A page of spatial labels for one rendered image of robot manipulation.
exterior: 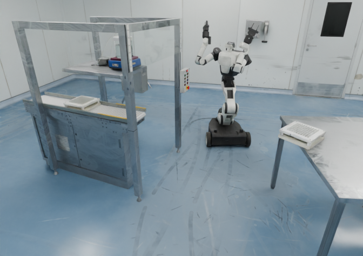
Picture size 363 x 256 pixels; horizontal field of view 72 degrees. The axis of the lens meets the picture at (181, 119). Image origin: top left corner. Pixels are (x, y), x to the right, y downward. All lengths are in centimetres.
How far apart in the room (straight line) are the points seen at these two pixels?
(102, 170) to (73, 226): 62
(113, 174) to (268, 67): 408
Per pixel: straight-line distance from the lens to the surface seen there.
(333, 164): 190
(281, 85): 584
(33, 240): 257
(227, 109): 319
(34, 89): 280
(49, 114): 288
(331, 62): 589
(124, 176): 266
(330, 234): 183
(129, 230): 238
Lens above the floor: 175
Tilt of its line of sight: 25 degrees down
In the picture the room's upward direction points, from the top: straight up
